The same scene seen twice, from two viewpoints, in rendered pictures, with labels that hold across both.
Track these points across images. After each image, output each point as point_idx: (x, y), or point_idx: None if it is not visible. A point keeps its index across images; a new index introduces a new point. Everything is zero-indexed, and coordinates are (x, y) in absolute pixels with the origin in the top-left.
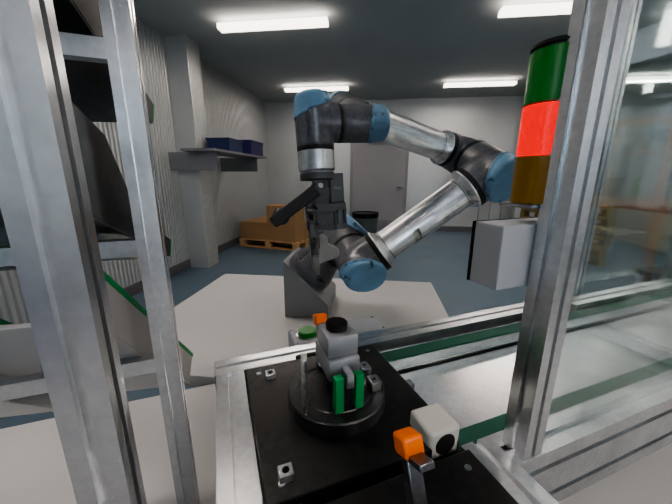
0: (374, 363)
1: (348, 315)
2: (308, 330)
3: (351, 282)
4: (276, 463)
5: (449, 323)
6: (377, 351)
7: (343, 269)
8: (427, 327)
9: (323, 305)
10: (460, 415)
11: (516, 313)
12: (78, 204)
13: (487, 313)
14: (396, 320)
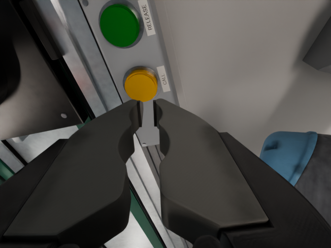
0: (35, 117)
1: (299, 96)
2: (115, 30)
3: (263, 146)
4: None
5: (149, 201)
6: (64, 126)
7: (296, 154)
8: (141, 183)
9: (324, 61)
10: (37, 153)
11: (166, 244)
12: None
13: (169, 231)
14: (251, 151)
